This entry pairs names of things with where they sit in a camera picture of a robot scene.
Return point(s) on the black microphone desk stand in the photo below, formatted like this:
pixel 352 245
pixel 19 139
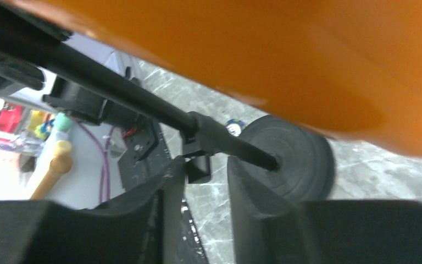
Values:
pixel 292 162

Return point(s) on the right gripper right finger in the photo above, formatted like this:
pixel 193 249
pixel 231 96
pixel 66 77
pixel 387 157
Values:
pixel 269 229

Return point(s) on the orange toy microphone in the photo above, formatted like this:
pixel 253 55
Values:
pixel 350 70

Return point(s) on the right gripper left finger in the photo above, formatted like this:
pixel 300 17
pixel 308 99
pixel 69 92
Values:
pixel 142 225

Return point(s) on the wooden stick background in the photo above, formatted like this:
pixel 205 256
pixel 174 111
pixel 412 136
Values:
pixel 60 164

